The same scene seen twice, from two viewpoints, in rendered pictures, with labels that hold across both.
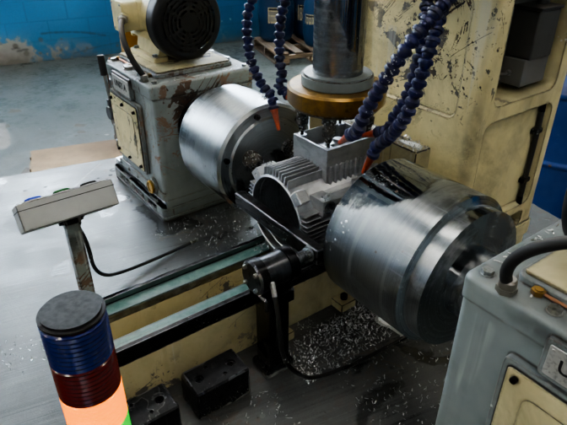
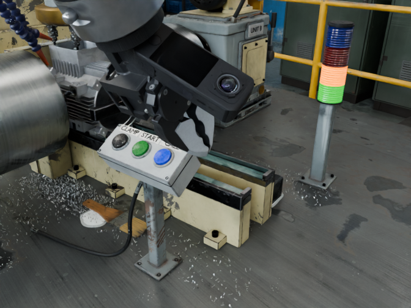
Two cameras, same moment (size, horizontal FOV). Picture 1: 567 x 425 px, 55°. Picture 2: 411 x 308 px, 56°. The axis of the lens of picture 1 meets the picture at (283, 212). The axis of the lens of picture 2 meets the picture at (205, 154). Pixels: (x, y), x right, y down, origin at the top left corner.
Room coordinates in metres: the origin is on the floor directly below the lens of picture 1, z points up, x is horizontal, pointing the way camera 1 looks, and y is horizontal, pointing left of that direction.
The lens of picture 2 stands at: (0.94, 0.99, 1.35)
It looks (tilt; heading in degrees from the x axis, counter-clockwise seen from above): 27 degrees down; 254
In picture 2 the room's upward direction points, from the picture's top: straight up
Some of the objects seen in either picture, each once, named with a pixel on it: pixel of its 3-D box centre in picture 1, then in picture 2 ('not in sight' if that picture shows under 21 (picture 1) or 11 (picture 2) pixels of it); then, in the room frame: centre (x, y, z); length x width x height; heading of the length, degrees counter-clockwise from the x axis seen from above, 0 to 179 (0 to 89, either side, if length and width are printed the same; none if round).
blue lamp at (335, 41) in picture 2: (77, 334); (339, 35); (0.38, 0.19, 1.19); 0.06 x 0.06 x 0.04
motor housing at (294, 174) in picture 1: (315, 200); (94, 95); (0.94, -0.06, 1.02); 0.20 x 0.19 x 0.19; 126
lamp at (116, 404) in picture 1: (94, 400); (333, 74); (0.38, 0.19, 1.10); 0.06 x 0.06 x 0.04
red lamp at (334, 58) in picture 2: (85, 368); (336, 55); (0.38, 0.19, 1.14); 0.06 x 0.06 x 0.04
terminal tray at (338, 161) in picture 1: (333, 152); (80, 58); (0.96, -0.10, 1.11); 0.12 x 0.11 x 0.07; 126
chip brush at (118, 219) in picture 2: not in sight; (113, 216); (0.93, 0.21, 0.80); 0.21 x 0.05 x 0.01; 127
